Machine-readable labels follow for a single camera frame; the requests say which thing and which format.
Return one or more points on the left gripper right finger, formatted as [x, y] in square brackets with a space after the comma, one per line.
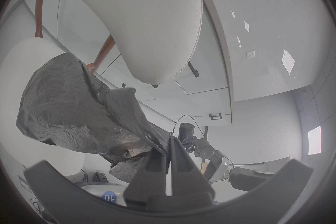
[186, 173]

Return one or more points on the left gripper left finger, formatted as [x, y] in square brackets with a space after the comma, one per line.
[154, 178]

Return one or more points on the black plastic bag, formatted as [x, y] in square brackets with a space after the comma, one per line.
[65, 99]

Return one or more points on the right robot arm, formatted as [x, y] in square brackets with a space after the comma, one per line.
[249, 178]

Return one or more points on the white cabinet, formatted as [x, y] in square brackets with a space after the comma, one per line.
[210, 65]

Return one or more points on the white chair wooden legs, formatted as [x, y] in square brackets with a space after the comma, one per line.
[131, 7]

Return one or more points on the white wall socket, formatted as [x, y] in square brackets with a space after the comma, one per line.
[250, 54]

